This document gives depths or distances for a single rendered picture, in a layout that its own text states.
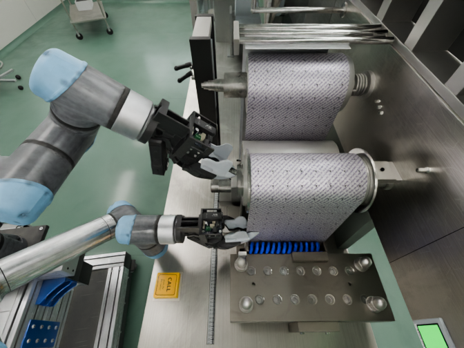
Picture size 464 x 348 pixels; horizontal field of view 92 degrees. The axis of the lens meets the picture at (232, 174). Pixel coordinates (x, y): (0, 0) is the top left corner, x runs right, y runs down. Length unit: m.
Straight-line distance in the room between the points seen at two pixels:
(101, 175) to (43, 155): 1.98
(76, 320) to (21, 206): 1.33
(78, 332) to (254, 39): 1.60
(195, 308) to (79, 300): 1.04
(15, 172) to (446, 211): 0.66
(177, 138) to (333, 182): 0.32
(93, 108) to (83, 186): 2.03
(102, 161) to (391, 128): 2.32
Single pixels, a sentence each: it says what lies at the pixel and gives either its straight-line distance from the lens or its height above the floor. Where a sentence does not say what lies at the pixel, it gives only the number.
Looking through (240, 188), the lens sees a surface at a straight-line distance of 0.48.
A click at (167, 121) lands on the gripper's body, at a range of 0.39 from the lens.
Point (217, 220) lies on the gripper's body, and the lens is 0.58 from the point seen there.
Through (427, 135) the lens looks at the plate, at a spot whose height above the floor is 1.39.
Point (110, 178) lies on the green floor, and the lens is 2.33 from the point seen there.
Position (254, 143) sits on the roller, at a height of 1.23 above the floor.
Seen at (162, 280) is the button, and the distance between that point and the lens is 0.79.
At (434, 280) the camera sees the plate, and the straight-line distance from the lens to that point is 0.57.
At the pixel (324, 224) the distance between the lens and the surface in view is 0.62.
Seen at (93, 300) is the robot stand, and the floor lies 0.21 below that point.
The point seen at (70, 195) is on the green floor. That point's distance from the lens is 2.40.
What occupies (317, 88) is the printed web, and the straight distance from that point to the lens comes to 0.60.
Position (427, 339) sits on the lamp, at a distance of 0.61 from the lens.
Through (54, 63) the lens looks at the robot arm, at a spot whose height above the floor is 1.52.
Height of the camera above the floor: 1.67
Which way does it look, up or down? 54 degrees down
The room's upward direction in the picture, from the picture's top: straight up
